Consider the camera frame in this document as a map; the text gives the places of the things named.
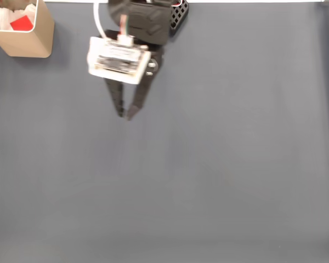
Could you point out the red cube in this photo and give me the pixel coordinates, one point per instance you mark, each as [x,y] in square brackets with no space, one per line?
[22,23]

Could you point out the beige box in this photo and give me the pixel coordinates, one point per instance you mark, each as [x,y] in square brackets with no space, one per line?
[30,41]

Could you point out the dark grey table mat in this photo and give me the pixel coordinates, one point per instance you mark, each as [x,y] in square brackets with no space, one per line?
[181,178]

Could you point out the white foam padding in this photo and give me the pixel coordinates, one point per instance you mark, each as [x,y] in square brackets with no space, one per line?
[4,16]

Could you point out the white camera board mount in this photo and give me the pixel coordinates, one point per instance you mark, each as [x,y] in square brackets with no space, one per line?
[118,60]

